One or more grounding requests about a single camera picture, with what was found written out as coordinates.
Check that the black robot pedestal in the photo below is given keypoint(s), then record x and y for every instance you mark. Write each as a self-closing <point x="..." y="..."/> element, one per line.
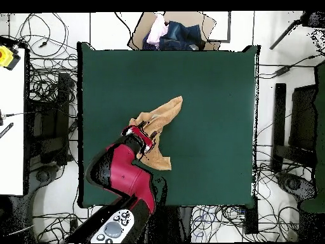
<point x="180" y="223"/>

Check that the cardboard box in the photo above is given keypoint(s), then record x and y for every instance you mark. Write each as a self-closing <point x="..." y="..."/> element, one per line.
<point x="182" y="16"/>

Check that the tan terry towel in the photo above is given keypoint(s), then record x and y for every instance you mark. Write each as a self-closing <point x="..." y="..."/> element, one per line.
<point x="167" y="111"/>

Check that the gray caster foot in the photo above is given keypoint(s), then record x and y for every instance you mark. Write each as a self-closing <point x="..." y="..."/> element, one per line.
<point x="43" y="175"/>
<point x="294" y="183"/>

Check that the black floor stand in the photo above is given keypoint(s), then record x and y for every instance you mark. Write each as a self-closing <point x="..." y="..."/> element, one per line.
<point x="279" y="114"/>
<point x="48" y="127"/>

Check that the black tripod leg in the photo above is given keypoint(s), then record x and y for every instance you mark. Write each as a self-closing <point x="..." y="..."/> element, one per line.
<point x="287" y="33"/>

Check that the yellow emergency stop button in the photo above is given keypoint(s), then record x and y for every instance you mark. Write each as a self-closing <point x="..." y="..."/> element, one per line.
<point x="6" y="57"/>

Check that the black table leg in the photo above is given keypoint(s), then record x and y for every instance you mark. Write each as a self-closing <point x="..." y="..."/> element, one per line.
<point x="251" y="218"/>

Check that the pale pink garment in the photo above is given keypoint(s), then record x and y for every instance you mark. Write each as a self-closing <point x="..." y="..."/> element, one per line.
<point x="157" y="31"/>

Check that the dark green covered furniture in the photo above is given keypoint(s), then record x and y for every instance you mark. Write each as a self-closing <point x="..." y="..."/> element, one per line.
<point x="320" y="127"/>

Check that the white desk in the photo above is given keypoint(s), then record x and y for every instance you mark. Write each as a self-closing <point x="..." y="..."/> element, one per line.
<point x="11" y="152"/>

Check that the blue jeans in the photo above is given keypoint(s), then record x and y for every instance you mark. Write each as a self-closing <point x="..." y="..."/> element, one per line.
<point x="180" y="35"/>

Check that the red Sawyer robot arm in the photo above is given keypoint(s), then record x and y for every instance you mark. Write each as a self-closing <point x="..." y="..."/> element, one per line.
<point x="127" y="175"/>

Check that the dark green table cloth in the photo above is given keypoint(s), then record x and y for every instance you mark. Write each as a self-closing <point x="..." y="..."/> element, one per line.
<point x="203" y="114"/>

